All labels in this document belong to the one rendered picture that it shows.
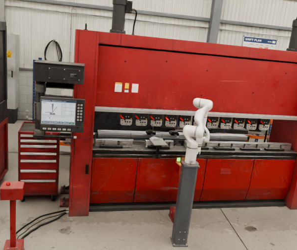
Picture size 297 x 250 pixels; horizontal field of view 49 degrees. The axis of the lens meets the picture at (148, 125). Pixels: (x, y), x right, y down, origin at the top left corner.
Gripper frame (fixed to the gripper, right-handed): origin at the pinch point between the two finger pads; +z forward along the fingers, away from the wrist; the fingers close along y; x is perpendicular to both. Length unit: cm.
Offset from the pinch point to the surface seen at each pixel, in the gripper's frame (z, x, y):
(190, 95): -62, 4, -57
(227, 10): -180, 236, -450
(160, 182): 56, -26, -37
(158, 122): -24, -36, -55
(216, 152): 12, 49, -38
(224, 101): -56, 54, -55
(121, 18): -147, -93, -75
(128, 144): 8, -72, -55
